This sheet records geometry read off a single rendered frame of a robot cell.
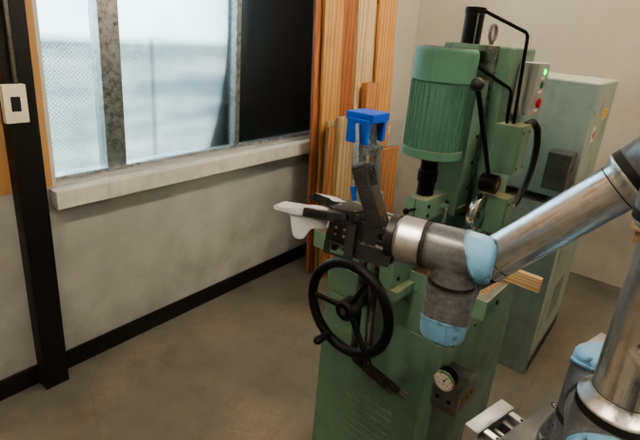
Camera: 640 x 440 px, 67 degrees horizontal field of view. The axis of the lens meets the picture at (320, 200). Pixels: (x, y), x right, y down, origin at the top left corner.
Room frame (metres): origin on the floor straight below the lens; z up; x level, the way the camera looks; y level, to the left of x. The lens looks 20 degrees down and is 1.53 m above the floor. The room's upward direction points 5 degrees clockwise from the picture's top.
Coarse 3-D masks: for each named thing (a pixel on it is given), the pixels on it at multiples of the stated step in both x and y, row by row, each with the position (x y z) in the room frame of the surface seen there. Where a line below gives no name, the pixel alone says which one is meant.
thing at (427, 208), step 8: (440, 192) 1.45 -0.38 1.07; (408, 200) 1.39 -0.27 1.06; (416, 200) 1.37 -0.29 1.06; (424, 200) 1.36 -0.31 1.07; (432, 200) 1.38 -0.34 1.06; (440, 200) 1.42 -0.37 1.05; (408, 208) 1.39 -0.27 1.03; (416, 208) 1.37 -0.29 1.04; (424, 208) 1.35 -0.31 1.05; (432, 208) 1.39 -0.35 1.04; (440, 208) 1.43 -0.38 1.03; (416, 216) 1.36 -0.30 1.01; (424, 216) 1.35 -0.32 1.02; (432, 216) 1.40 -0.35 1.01
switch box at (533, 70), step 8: (520, 64) 1.55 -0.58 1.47; (528, 64) 1.53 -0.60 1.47; (536, 64) 1.52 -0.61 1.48; (544, 64) 1.54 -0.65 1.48; (528, 72) 1.53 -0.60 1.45; (536, 72) 1.51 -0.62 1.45; (528, 80) 1.53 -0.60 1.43; (536, 80) 1.51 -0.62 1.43; (544, 80) 1.56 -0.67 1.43; (528, 88) 1.52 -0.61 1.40; (536, 88) 1.52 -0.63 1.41; (544, 88) 1.58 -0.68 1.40; (520, 96) 1.53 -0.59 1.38; (528, 96) 1.52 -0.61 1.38; (536, 96) 1.53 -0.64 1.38; (512, 104) 1.55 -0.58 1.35; (520, 104) 1.53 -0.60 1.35; (528, 104) 1.52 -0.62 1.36; (512, 112) 1.54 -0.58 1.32; (520, 112) 1.53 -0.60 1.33; (528, 112) 1.51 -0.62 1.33; (536, 112) 1.56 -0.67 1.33
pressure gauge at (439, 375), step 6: (444, 366) 1.10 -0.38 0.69; (438, 372) 1.08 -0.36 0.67; (444, 372) 1.07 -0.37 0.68; (450, 372) 1.07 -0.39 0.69; (438, 378) 1.08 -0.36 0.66; (444, 378) 1.07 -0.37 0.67; (450, 378) 1.06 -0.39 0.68; (456, 378) 1.06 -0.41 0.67; (438, 384) 1.08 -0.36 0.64; (444, 384) 1.07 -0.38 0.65; (450, 384) 1.06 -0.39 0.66; (456, 384) 1.06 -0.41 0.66; (444, 390) 1.06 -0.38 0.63; (450, 390) 1.05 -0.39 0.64
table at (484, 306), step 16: (320, 240) 1.45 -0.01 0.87; (352, 272) 1.25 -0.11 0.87; (416, 272) 1.22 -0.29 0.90; (368, 288) 1.21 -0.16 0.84; (384, 288) 1.17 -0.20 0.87; (400, 288) 1.18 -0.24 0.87; (416, 288) 1.22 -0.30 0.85; (496, 288) 1.17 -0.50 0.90; (512, 288) 1.24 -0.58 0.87; (480, 304) 1.10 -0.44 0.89; (496, 304) 1.14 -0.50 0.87; (480, 320) 1.09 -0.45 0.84
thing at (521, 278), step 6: (522, 270) 1.21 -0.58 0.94; (510, 276) 1.21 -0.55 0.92; (516, 276) 1.20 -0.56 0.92; (522, 276) 1.19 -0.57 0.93; (528, 276) 1.18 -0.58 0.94; (534, 276) 1.18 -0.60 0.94; (510, 282) 1.21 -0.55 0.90; (516, 282) 1.20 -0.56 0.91; (522, 282) 1.19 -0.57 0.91; (528, 282) 1.18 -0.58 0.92; (534, 282) 1.17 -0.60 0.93; (540, 282) 1.16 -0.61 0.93; (528, 288) 1.18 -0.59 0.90; (534, 288) 1.17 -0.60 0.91; (540, 288) 1.17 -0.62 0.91
